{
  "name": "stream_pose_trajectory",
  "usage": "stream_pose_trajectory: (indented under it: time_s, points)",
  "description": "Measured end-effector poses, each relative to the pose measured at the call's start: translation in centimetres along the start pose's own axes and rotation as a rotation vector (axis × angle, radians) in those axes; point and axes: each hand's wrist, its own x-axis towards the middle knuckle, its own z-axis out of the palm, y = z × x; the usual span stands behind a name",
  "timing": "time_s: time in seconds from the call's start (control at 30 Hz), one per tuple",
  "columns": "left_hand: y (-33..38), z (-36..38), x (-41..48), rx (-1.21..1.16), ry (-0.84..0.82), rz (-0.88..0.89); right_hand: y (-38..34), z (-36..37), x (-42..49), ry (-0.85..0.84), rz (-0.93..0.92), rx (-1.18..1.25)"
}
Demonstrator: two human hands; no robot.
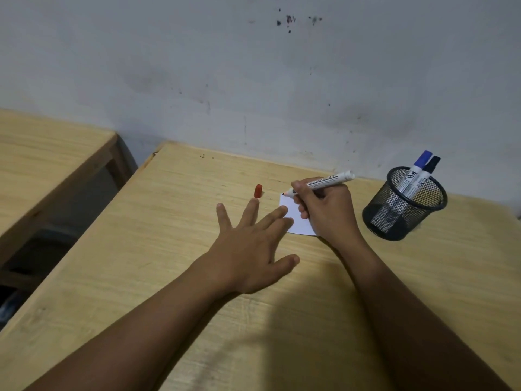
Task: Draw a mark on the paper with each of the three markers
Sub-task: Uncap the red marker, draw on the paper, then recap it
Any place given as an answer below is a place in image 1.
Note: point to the person's left hand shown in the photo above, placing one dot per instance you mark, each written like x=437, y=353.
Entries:
x=244, y=256

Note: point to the person's right hand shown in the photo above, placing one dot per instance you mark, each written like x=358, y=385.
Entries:
x=333, y=215

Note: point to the white paper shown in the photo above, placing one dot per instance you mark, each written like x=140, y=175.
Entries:
x=300, y=227

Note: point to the red marker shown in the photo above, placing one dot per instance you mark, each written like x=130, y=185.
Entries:
x=338, y=178

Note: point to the red marker cap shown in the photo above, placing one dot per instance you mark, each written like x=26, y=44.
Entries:
x=258, y=191

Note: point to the blue marker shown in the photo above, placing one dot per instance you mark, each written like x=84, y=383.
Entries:
x=422, y=158

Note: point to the black marker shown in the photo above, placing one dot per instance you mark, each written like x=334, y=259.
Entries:
x=432, y=162

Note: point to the person's left forearm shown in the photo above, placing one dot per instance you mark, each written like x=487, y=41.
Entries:
x=142, y=342

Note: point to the person's right forearm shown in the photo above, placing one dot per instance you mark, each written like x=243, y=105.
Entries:
x=407, y=321

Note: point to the black mesh pen holder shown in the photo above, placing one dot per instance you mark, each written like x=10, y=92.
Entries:
x=407, y=228

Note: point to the wooden side table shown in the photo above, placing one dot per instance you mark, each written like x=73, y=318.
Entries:
x=44, y=158

